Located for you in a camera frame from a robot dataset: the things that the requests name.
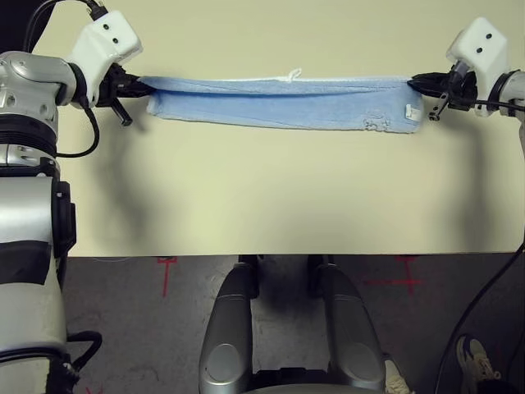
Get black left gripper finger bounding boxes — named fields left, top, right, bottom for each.
left=122, top=74, right=155, bottom=89
left=121, top=85, right=155, bottom=98

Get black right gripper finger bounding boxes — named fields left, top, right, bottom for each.
left=409, top=84, right=450, bottom=98
left=407, top=73, right=450, bottom=87

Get black left camera cable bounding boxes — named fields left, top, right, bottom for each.
left=22, top=0, right=108, bottom=159

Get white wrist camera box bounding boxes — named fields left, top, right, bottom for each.
left=65, top=10, right=144, bottom=108
left=445, top=16, right=509, bottom=118

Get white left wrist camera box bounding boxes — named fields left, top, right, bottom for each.
left=65, top=10, right=144, bottom=108

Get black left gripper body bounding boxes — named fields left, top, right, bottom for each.
left=96, top=64, right=134, bottom=126

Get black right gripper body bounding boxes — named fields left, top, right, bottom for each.
left=427, top=71, right=478, bottom=121

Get black right camera cable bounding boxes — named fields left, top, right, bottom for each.
left=432, top=96, right=525, bottom=394

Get bystander beige sneaker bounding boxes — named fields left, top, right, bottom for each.
left=454, top=336, right=504, bottom=389
left=383, top=355, right=411, bottom=394

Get grey robot waist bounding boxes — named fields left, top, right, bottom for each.
left=245, top=369, right=341, bottom=394

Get light blue terry towel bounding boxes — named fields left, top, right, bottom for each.
left=141, top=67, right=426, bottom=135

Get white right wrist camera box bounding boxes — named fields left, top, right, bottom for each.
left=445, top=16, right=509, bottom=118

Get black camera cable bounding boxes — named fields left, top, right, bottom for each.
left=22, top=0, right=108, bottom=159
left=432, top=96, right=525, bottom=394

